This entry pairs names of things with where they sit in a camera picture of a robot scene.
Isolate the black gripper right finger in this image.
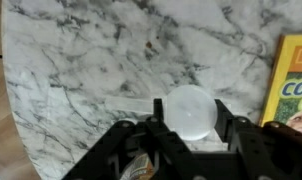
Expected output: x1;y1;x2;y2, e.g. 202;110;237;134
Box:
214;98;302;180

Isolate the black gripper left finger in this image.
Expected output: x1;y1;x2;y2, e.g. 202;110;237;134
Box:
62;98;205;180

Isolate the translucent white plastic scooper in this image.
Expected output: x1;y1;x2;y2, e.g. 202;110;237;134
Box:
104;84;232;142

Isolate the yellow animal picture book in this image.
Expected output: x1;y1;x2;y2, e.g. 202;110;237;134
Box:
258;33;302;138

